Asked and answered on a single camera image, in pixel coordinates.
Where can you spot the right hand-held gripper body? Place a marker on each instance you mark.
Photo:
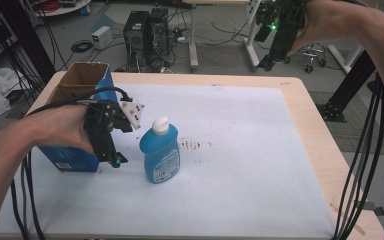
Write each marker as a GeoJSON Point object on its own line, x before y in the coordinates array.
{"type": "Point", "coordinates": [285, 20]}

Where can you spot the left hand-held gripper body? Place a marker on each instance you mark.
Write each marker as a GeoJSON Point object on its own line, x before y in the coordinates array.
{"type": "Point", "coordinates": [104, 116]}

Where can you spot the blue detergent bottle white cap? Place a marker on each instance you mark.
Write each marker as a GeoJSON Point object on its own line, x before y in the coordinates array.
{"type": "Point", "coordinates": [161, 155]}

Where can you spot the blue cardboard box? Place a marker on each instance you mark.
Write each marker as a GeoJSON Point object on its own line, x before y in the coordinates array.
{"type": "Point", "coordinates": [76, 83]}

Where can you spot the person's right hand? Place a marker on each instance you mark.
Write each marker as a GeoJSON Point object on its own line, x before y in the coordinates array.
{"type": "Point", "coordinates": [323, 23]}

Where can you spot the person's left hand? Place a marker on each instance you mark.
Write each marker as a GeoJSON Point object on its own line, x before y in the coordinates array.
{"type": "Point", "coordinates": [61, 128]}

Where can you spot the white desk leg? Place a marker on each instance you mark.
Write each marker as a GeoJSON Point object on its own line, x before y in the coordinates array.
{"type": "Point", "coordinates": [252, 43]}
{"type": "Point", "coordinates": [192, 36]}

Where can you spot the office chair wheel base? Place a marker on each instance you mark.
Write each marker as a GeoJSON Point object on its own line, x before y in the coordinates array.
{"type": "Point", "coordinates": [313, 55]}

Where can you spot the small white box device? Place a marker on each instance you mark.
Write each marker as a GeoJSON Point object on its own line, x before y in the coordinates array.
{"type": "Point", "coordinates": [101, 37]}

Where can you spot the black computer tower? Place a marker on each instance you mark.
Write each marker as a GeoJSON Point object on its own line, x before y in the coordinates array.
{"type": "Point", "coordinates": [136, 40]}
{"type": "Point", "coordinates": [160, 38]}

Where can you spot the white table mat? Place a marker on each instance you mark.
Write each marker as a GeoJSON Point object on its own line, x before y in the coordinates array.
{"type": "Point", "coordinates": [233, 160]}

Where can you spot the dark floor mat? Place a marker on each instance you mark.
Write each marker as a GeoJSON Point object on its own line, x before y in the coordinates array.
{"type": "Point", "coordinates": [356, 133]}

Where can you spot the black aluminium frame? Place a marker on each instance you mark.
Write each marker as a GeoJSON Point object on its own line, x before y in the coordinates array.
{"type": "Point", "coordinates": [350, 86]}

